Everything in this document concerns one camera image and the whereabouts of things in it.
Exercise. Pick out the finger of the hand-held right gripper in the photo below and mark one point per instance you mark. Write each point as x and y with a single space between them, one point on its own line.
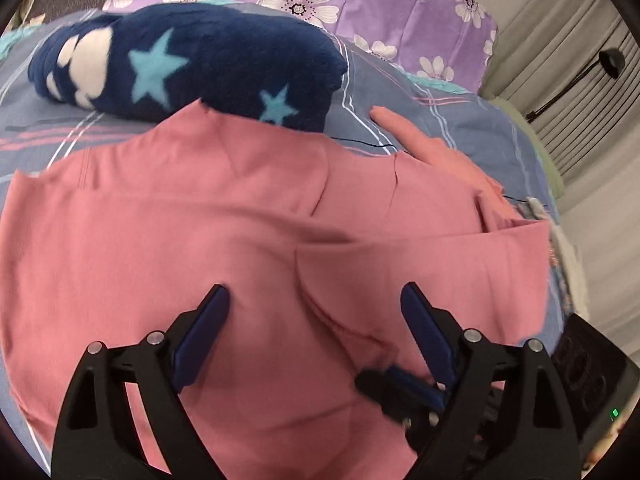
400 385

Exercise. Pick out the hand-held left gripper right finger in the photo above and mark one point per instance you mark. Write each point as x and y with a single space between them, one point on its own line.
422 317

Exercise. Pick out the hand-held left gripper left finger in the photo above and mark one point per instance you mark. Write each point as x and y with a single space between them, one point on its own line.
207 317

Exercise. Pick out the pink shirt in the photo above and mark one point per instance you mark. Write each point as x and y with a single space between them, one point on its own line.
200 210

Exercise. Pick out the white object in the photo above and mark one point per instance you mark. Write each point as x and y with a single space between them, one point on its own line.
536 208

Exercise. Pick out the green cloth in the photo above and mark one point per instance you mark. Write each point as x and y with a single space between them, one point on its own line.
547 160

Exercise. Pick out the blue striped bedsheet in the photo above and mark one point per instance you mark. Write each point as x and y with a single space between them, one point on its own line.
440 110

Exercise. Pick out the navy star fleece blanket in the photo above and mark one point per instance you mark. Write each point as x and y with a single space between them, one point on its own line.
210 55

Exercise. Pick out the beige curtain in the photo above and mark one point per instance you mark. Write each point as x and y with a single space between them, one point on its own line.
550 35

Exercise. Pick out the black lamp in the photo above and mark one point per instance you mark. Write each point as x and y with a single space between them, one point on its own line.
611 61

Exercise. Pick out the purple floral quilt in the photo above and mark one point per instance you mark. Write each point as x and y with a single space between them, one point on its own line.
370 5

